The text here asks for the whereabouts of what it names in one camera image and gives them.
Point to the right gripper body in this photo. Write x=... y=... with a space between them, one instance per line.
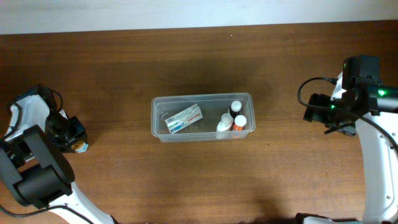
x=315 y=107

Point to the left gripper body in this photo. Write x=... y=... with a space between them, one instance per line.
x=72 y=134

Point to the small gold-lid jar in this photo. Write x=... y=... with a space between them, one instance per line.
x=80 y=146

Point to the orange tube white cap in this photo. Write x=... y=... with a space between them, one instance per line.
x=239 y=123

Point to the dark bottle white cap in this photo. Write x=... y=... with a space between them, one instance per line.
x=235 y=109

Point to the white spray bottle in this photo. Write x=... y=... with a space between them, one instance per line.
x=224 y=126

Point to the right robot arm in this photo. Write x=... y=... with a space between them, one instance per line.
x=378 y=140

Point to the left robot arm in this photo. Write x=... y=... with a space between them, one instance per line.
x=33 y=166

